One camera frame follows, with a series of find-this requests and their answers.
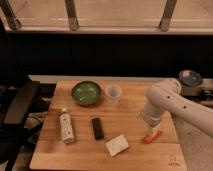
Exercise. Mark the grey blue ceramic cup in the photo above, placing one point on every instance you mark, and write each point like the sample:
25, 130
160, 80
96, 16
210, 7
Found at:
190, 78

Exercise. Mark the white sponge block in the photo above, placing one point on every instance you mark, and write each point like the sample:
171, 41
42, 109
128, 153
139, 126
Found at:
117, 145

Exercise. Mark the clear plastic cup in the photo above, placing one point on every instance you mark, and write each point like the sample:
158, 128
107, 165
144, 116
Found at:
113, 94

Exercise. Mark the white bottle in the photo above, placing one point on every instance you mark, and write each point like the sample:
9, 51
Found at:
67, 134

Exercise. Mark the green ceramic bowl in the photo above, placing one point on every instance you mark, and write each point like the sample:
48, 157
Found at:
86, 93

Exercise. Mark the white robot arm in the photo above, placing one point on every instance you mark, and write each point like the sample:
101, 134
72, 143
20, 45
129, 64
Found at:
166, 96

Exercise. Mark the black chair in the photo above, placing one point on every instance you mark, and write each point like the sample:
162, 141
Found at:
13, 134

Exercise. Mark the metal window frame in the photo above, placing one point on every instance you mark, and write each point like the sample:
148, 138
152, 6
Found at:
176, 17

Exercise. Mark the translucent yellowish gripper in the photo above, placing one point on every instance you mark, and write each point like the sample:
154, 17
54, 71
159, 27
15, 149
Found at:
152, 130

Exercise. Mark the black rectangular remote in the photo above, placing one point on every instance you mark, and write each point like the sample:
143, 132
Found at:
97, 129

